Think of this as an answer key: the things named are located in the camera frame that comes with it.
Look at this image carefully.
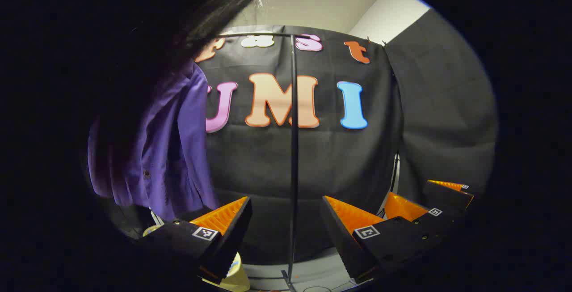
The person's dark hair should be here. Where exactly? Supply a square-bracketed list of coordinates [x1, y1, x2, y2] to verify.
[170, 0, 286, 55]

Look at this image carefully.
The purple corduroy shirt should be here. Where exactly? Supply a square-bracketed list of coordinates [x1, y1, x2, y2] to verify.
[87, 62, 219, 222]

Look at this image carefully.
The black backdrop cloth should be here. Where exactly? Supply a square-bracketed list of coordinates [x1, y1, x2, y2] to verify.
[192, 8, 499, 266]

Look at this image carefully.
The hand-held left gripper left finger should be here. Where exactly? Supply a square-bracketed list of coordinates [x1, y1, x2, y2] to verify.
[145, 196, 253, 284]

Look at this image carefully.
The black cable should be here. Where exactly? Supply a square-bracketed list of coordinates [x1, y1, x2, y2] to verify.
[391, 151, 401, 196]

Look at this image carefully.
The black clothes rack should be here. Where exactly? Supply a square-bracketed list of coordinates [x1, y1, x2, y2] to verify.
[214, 32, 300, 292]

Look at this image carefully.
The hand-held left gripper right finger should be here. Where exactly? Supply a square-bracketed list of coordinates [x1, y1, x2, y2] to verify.
[321, 195, 447, 284]

